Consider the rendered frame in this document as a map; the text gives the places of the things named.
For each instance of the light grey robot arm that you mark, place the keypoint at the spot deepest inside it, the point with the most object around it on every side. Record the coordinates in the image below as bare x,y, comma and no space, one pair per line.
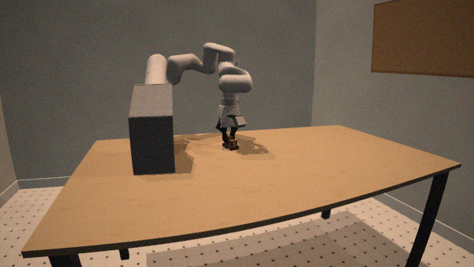
160,71

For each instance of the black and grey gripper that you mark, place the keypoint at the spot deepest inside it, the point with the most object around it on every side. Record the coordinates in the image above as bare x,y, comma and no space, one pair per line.
224,121

